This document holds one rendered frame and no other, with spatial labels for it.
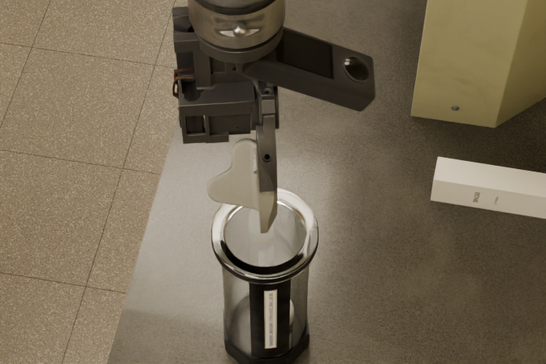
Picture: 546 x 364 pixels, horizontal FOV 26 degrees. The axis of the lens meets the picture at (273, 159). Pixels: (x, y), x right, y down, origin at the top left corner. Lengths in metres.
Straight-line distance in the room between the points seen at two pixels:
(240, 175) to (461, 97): 0.57
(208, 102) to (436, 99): 0.62
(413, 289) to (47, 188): 1.39
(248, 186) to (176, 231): 0.46
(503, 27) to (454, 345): 0.37
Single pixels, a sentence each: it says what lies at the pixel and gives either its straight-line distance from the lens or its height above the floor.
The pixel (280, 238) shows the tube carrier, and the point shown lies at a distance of 1.27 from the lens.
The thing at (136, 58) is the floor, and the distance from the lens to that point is 2.86.
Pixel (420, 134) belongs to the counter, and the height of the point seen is 0.94.
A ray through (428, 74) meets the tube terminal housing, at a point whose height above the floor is 1.03.
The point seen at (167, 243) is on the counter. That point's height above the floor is 0.94.
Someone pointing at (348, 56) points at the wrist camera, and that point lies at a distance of 0.98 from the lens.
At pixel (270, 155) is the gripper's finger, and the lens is 0.98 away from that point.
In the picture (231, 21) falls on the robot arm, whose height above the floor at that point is 1.52.
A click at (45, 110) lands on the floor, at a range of 2.79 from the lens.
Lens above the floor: 2.17
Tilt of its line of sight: 55 degrees down
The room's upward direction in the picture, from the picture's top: straight up
